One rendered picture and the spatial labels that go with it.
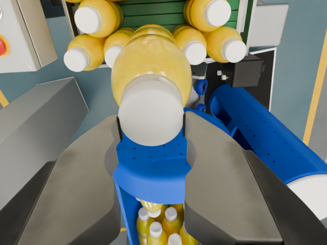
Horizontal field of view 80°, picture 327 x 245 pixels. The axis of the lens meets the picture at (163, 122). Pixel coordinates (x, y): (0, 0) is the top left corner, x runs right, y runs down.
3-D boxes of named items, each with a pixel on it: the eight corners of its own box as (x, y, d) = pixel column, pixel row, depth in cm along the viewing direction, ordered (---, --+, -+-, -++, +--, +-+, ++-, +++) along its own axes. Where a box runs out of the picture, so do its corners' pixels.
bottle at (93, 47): (113, 28, 51) (94, 39, 35) (115, 57, 55) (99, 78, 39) (85, 27, 51) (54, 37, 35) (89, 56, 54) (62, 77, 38)
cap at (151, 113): (147, 64, 12) (146, 73, 10) (192, 102, 13) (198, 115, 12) (110, 109, 13) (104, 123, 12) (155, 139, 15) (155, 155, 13)
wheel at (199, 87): (194, 96, 54) (201, 97, 53) (195, 80, 52) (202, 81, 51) (201, 91, 57) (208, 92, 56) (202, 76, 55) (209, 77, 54)
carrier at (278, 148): (232, 74, 136) (200, 101, 146) (329, 158, 61) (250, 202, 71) (253, 100, 147) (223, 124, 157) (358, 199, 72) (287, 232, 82)
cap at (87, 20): (103, 31, 35) (100, 33, 33) (81, 32, 35) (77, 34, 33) (99, 6, 33) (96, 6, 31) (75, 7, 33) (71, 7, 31)
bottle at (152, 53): (148, 11, 26) (142, 23, 10) (186, 47, 29) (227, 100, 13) (118, 53, 29) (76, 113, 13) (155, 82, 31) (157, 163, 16)
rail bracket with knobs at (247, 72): (213, 76, 59) (224, 89, 50) (215, 51, 55) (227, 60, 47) (245, 74, 59) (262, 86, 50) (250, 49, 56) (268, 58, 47)
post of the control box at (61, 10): (108, 10, 127) (12, 21, 41) (107, 3, 125) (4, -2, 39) (114, 10, 127) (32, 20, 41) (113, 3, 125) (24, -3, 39)
